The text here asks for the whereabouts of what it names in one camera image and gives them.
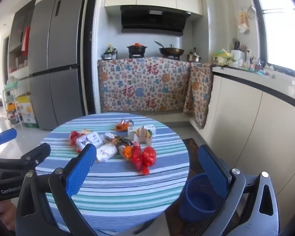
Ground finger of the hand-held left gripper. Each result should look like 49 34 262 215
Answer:
0 128 18 157
20 143 52 171

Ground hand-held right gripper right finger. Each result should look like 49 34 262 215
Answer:
198 145 279 236

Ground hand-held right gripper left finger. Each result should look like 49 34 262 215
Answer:
15 143 99 236

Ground red snack packet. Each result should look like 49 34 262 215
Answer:
69 131 85 153

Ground white box with dark figures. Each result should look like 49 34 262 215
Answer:
77 131 104 151

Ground blue plastic wastebasket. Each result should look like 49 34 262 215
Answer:
179 173 224 223

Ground dark snack wrapper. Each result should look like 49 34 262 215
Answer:
114 136 134 153

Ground red plastic mesh bag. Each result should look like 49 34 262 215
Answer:
131 143 157 175

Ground yellow white snack packet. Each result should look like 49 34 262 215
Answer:
134 125 153 147

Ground person's left hand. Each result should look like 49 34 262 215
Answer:
0 200 16 231

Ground colourful hexagon rug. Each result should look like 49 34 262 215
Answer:
163 138 236 236

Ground storage rack with basins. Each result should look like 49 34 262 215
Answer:
2 76 25 128

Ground yellow cardboard box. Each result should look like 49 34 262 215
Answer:
17 95 39 129

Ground round table with striped cloth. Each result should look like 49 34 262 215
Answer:
36 113 190 235

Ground white base cabinets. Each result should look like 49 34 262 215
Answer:
190 66 295 231

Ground small patterned cloth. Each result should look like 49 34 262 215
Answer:
183 63 214 129

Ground grey refrigerator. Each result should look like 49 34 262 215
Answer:
28 0 89 131

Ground red hanging bag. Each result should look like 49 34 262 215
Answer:
22 27 30 57

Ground large patterned cloth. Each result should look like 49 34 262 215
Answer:
98 57 192 115

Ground group of small bottles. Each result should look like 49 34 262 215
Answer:
248 56 276 77

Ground yellow green packets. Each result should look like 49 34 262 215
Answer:
213 50 234 64

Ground steel pot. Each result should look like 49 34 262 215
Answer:
187 48 203 63

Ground seasoning bottle rack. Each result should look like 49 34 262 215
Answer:
102 44 118 61

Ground white utensil holder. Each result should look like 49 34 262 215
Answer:
231 39 249 67

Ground black gas stove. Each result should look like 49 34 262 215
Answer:
128 52 181 60

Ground wok with glass lid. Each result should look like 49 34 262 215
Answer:
154 41 185 57

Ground black pot with orange lid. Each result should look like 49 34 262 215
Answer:
127 43 147 54

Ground hanging plastic bags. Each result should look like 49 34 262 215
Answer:
237 6 257 33

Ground window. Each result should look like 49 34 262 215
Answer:
249 0 295 74

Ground black range hood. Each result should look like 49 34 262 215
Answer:
120 5 191 33

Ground wall shelf unit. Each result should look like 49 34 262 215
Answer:
7 0 37 79

